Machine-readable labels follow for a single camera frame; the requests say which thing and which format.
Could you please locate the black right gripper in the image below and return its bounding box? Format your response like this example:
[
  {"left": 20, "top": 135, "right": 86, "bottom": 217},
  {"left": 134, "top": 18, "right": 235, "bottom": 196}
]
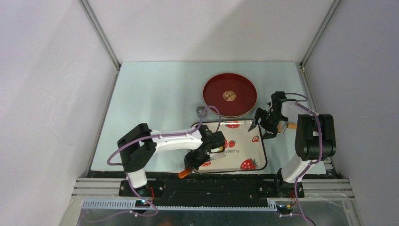
[{"left": 248, "top": 107, "right": 286, "bottom": 140}]

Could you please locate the orange handled scraper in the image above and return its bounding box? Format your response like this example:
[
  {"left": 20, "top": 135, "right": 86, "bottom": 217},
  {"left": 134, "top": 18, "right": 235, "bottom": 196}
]
[{"left": 178, "top": 152, "right": 226, "bottom": 179}]

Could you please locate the strawberry print tray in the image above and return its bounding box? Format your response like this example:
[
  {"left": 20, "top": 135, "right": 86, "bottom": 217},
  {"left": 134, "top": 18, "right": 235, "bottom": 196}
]
[{"left": 195, "top": 120, "right": 268, "bottom": 174}]

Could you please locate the red round plate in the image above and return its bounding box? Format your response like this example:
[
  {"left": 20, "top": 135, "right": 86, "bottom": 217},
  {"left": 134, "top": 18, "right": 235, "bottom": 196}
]
[{"left": 202, "top": 73, "right": 258, "bottom": 118}]

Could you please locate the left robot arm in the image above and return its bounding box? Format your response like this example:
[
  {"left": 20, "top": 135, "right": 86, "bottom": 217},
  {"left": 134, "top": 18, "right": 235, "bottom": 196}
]
[{"left": 117, "top": 123, "right": 225, "bottom": 196}]

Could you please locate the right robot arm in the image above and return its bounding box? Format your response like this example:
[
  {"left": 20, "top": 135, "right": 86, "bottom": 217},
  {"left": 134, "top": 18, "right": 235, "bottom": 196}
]
[{"left": 248, "top": 91, "right": 336, "bottom": 197}]

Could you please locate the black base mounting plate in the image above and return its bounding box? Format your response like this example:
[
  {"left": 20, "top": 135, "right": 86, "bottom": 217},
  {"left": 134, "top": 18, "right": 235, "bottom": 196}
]
[{"left": 86, "top": 169, "right": 339, "bottom": 208}]

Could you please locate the aluminium frame rail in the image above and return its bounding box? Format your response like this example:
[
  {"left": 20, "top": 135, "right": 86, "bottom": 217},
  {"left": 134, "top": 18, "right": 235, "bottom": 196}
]
[{"left": 72, "top": 178, "right": 355, "bottom": 211}]

